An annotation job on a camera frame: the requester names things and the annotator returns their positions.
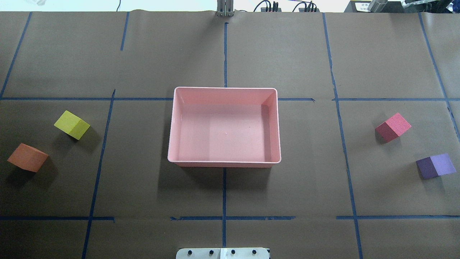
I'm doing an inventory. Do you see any yellow foam block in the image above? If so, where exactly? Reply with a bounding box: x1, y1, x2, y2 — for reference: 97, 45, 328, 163
54, 110, 90, 140

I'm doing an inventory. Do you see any red foam block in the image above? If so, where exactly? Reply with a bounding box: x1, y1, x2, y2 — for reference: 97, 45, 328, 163
375, 113, 412, 143

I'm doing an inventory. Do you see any orange foam block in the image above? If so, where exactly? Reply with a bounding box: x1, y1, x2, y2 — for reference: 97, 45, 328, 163
7, 143, 48, 173

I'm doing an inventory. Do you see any purple foam block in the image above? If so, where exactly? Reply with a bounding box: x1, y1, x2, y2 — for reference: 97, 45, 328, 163
416, 154, 456, 179

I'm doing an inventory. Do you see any pink plastic bin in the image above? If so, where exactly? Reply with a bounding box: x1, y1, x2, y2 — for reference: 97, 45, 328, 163
167, 87, 282, 168

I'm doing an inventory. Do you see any black orange power strip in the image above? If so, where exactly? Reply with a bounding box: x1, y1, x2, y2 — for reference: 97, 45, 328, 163
253, 0, 282, 13
292, 0, 320, 13

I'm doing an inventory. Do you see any aluminium frame post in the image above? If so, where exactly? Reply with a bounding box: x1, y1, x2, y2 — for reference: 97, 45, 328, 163
216, 0, 235, 17

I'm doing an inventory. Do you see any white metal base plate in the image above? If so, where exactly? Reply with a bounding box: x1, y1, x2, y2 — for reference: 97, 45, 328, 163
176, 247, 271, 259

